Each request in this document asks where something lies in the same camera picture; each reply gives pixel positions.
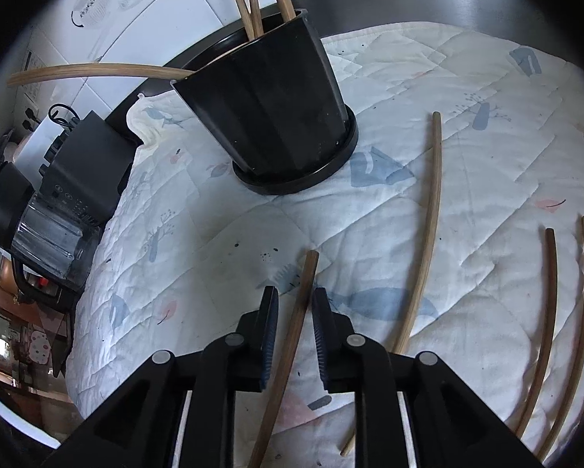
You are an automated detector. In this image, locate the white box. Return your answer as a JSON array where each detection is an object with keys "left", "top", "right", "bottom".
[{"left": 15, "top": 122, "right": 66, "bottom": 179}]

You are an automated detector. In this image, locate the black blender with clear jar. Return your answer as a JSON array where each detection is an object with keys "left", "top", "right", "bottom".
[{"left": 0, "top": 153, "right": 102, "bottom": 310}]

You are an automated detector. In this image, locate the white wall label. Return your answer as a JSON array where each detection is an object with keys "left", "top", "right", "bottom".
[{"left": 21, "top": 51, "right": 46, "bottom": 103}]

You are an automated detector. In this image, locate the black utensil holder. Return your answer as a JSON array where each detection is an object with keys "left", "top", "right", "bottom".
[{"left": 171, "top": 9, "right": 359, "bottom": 195}]

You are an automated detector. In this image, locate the black kitchen appliance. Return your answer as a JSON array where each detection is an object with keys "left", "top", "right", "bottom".
[{"left": 41, "top": 111, "right": 141, "bottom": 227}]

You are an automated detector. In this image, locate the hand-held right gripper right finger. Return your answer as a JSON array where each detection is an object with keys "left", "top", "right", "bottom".
[{"left": 312, "top": 287, "right": 546, "bottom": 468}]

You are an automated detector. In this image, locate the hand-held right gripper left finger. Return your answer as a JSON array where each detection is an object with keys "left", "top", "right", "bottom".
[{"left": 43, "top": 285, "right": 280, "bottom": 468}]

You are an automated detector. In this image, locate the white quilted cloth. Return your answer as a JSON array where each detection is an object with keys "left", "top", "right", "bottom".
[{"left": 65, "top": 22, "right": 584, "bottom": 468}]

